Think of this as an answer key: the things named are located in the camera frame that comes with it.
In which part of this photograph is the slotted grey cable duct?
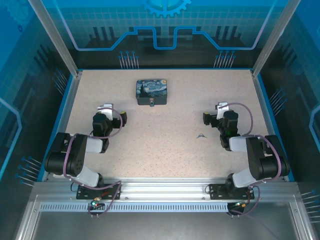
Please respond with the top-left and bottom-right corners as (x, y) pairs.
(39, 202), (230, 213)

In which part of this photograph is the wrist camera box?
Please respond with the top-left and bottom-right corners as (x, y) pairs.
(216, 101), (230, 120)
(97, 103), (115, 120)

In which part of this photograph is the aluminium side rail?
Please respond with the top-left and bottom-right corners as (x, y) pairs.
(250, 70), (287, 182)
(41, 70), (83, 182)

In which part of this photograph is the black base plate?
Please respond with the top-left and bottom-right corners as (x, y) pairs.
(208, 183), (256, 200)
(76, 183), (122, 200)

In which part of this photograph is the starry night tin box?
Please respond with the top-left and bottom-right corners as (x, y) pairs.
(135, 79), (169, 106)

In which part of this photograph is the small LED connector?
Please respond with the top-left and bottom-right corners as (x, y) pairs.
(233, 199), (251, 210)
(90, 198), (105, 211)

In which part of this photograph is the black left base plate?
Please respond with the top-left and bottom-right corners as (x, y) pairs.
(76, 183), (122, 200)

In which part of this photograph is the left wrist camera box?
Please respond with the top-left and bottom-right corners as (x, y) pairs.
(97, 103), (115, 120)

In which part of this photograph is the aluminium front rail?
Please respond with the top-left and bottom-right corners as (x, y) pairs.
(32, 177), (300, 201)

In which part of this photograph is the grey metal sheet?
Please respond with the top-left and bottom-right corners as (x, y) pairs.
(14, 194), (316, 240)

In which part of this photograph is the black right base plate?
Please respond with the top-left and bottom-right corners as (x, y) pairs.
(208, 183), (256, 200)

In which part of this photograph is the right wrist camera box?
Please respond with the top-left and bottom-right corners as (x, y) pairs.
(216, 101), (230, 120)

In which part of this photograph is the aluminium frame post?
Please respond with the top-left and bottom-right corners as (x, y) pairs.
(250, 0), (303, 78)
(27, 0), (84, 77)

